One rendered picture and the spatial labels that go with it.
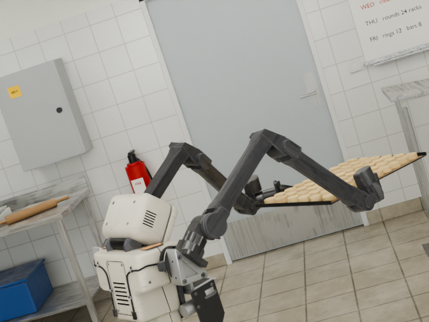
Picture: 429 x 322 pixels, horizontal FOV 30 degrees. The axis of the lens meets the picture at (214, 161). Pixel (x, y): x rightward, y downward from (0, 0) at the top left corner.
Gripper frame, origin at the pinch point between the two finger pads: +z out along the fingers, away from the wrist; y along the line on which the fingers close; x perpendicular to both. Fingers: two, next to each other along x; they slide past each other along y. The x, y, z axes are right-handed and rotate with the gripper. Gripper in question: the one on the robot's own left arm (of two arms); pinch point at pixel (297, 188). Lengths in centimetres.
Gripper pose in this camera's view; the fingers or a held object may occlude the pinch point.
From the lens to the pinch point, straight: 331.3
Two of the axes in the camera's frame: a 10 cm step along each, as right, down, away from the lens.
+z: 9.6, -2.7, -1.1
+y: 2.8, 9.4, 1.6
